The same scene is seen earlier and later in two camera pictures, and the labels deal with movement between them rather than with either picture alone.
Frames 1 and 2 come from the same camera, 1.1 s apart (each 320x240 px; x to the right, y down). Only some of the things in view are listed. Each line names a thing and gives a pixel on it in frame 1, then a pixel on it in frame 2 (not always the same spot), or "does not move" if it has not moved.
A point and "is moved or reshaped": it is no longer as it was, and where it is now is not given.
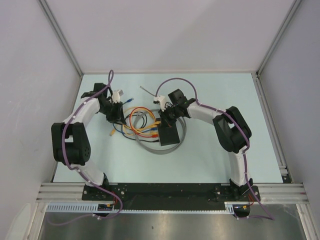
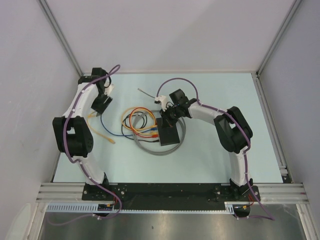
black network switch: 168,135 does not move
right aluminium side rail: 284,168 does not move
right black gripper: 165,119 does not move
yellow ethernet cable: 127,130 is moved or reshaped
